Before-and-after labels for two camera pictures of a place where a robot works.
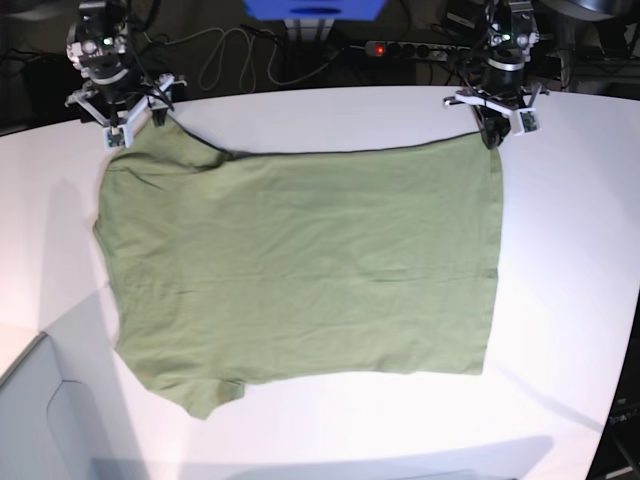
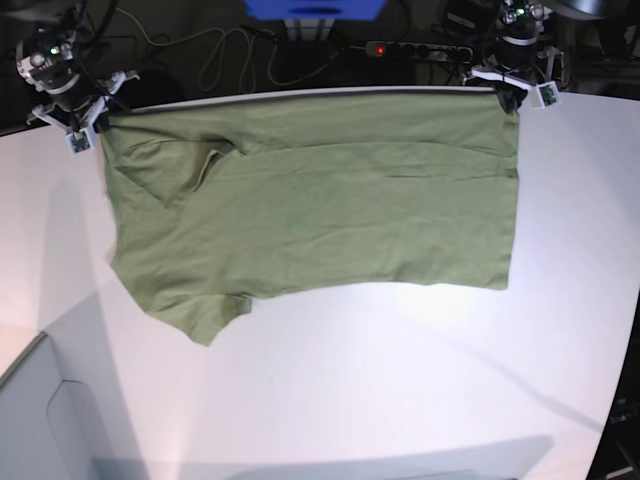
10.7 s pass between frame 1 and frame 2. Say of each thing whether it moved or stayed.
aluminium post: stayed
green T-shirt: moved
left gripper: moved
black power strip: stayed
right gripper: moved
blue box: stayed
